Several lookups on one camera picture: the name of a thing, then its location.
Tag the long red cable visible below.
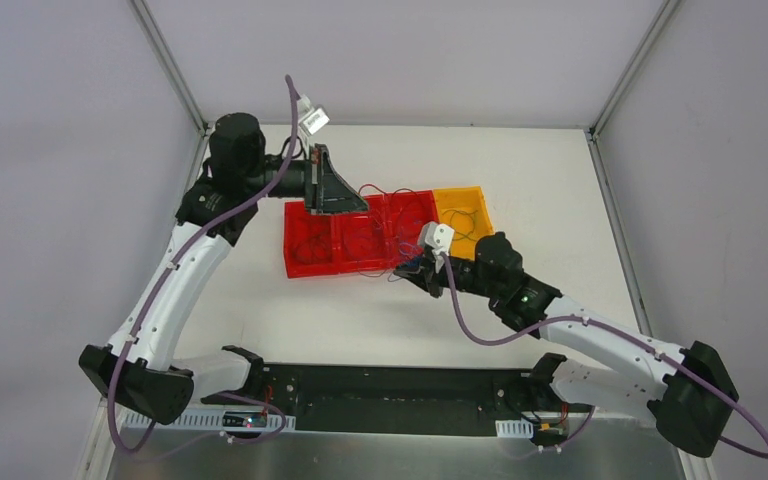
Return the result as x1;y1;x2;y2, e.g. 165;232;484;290
344;184;425;263

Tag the dark cable bin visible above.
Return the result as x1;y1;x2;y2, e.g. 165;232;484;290
291;225;336;266

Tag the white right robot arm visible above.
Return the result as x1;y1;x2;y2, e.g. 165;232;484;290
395;225;739;458

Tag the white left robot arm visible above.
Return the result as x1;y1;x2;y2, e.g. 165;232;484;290
78;107;369;425

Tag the left red plastic bin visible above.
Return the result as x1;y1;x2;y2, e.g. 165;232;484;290
283;201;338;279

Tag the red plastic bin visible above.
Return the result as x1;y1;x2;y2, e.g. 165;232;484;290
384;188;438;267
334;195;389;274
283;201;338;279

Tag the middle red plastic bin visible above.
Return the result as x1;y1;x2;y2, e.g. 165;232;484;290
334;195;389;274

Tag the right red plastic bin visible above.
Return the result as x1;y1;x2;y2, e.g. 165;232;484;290
384;188;438;267

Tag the yellow plastic bin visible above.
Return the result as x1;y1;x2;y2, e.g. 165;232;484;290
432;186;495;260

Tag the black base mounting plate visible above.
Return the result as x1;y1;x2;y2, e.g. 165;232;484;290
235;363;564;437

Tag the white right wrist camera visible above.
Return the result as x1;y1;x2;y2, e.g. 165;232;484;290
417;221;455;257

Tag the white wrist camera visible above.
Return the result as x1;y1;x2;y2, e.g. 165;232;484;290
417;221;455;257
297;95;330;139

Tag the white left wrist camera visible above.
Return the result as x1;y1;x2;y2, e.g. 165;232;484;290
297;95;330;139

